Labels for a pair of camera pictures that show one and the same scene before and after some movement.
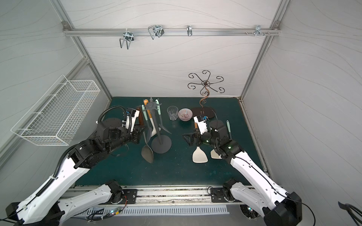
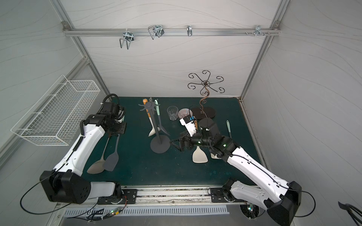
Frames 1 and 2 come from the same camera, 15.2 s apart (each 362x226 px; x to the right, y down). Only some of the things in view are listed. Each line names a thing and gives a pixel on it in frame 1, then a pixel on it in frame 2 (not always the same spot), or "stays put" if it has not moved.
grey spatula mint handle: [229, 130] stays put
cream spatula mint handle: [214, 155] stays put
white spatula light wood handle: [199, 156] stays put
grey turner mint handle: [147, 127] -> [111, 160]
